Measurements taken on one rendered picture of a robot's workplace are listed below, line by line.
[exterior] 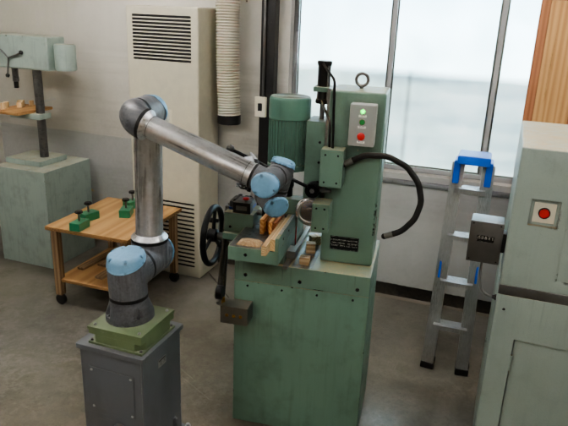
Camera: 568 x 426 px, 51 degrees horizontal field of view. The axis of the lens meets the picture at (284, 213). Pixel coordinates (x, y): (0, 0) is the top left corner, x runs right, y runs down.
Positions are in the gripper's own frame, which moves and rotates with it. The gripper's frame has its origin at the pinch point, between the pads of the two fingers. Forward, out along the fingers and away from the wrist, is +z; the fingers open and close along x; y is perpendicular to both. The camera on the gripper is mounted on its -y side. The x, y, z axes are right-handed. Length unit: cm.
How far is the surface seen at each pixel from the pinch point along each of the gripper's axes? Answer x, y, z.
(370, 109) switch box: -41, -28, -30
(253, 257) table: 27.5, -0.8, -25.6
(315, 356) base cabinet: 65, -36, -43
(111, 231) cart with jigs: 90, 19, 104
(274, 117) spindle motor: -23.2, -6.1, 1.2
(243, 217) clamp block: 22.7, -5.7, 0.3
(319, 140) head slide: -20.8, -22.2, -11.9
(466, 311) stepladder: 52, -133, -29
